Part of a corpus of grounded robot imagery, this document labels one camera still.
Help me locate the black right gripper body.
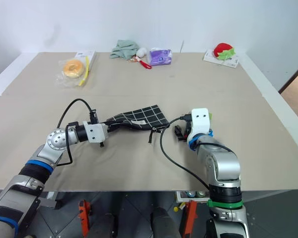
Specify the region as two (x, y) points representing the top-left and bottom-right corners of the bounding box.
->
(184, 114), (194, 140)

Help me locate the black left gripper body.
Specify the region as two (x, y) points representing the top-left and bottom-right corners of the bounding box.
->
(98, 122), (112, 149)

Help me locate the black white grid pouch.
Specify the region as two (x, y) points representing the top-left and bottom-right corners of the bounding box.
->
(104, 104), (170, 144)

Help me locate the bagel in clear zip bag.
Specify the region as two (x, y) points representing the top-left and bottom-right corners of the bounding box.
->
(55, 56), (90, 88)

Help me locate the crumpled green cloth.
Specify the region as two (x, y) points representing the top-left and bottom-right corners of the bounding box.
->
(109, 39), (140, 60)

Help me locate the purple tissue pack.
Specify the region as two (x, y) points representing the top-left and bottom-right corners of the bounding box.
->
(148, 47), (173, 66)

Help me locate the orange clamp under table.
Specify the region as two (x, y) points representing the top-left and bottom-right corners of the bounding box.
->
(183, 200), (198, 238)
(78, 199), (92, 238)

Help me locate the red strawberry plush toy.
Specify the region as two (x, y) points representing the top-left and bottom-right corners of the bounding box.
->
(213, 43), (236, 60)

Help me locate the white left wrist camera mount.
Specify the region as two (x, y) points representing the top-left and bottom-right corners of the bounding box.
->
(82, 120), (109, 144)

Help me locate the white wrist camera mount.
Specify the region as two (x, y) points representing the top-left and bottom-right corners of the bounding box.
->
(82, 120), (109, 144)
(187, 108), (212, 144)

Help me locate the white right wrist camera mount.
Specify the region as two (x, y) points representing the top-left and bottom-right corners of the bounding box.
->
(187, 108), (212, 144)

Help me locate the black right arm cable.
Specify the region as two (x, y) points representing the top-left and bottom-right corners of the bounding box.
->
(159, 115), (211, 192)

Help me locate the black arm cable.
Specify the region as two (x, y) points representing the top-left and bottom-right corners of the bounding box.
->
(55, 98), (99, 166)
(159, 115), (211, 192)

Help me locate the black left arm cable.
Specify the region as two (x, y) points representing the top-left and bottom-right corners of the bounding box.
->
(55, 98), (99, 166)

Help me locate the white plush with red strap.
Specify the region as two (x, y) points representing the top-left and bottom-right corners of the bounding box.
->
(130, 47), (152, 70)

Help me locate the grey metal bracket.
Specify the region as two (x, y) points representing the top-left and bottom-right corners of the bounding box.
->
(38, 191), (58, 208)

